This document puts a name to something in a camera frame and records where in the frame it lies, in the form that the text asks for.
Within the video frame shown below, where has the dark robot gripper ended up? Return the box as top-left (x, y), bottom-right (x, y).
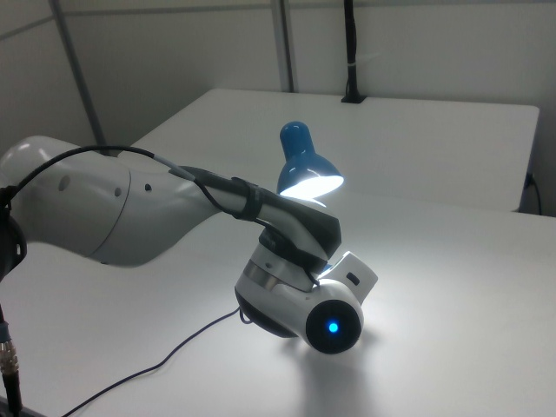
top-left (319, 250), bottom-right (379, 308)

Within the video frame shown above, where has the blue gooseneck desk lamp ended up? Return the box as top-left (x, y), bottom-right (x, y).
top-left (275, 122), bottom-right (347, 275)

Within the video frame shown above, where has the black cable at wall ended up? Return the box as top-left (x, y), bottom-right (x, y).
top-left (526, 172), bottom-right (545, 215)

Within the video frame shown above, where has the black lamp power cable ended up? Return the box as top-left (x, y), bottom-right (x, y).
top-left (60, 303), bottom-right (255, 417)

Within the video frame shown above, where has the black camera pole with clamp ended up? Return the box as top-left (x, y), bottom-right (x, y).
top-left (340, 0), bottom-right (367, 105)

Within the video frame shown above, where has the grey metal partition post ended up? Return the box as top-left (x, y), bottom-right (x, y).
top-left (271, 0), bottom-right (299, 93)
top-left (50, 0), bottom-right (108, 147)

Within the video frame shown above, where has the black cable along robot arm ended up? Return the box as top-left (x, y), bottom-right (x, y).
top-left (0, 144), bottom-right (323, 288)

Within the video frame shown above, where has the black cable with metal connector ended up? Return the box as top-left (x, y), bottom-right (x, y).
top-left (0, 301), bottom-right (23, 414)

